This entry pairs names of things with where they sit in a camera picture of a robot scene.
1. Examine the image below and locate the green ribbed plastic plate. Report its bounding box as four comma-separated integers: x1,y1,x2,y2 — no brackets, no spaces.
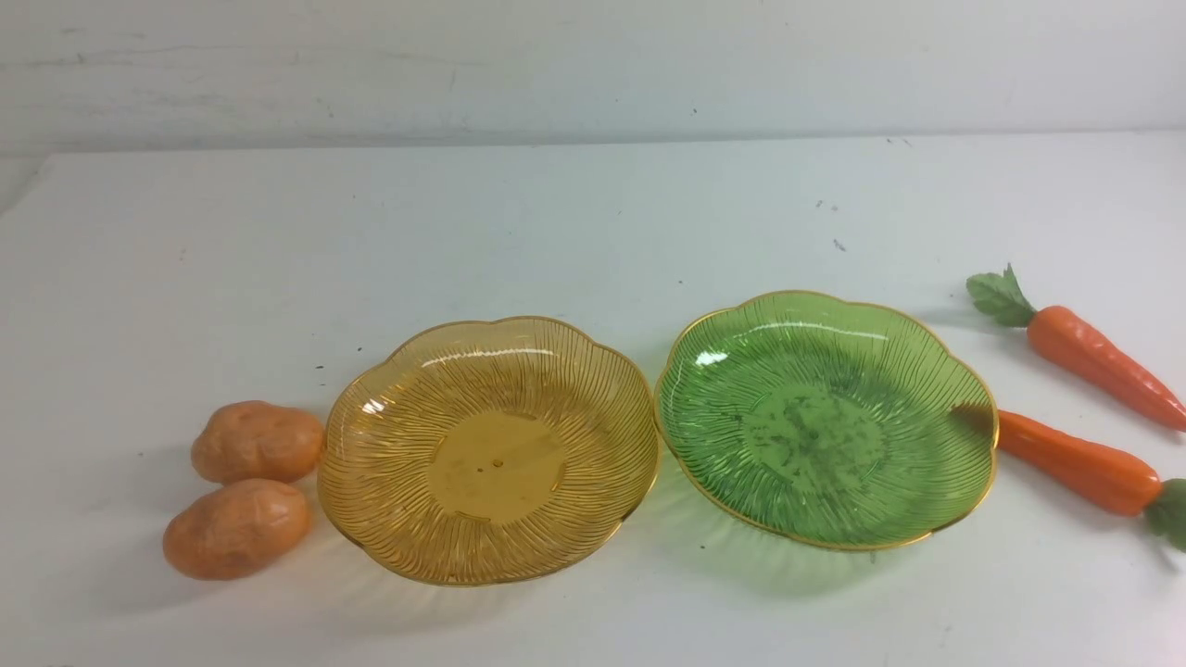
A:
655,290,999,552

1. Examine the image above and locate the toy potato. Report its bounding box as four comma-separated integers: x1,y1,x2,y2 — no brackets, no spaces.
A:
190,400,323,485
162,479,312,580

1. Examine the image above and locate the amber ribbed plastic plate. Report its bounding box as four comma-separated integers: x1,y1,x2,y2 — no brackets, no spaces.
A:
317,317,662,587

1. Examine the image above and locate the toy carrot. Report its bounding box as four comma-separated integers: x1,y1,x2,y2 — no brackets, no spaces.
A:
965,265,1185,433
952,404,1185,552

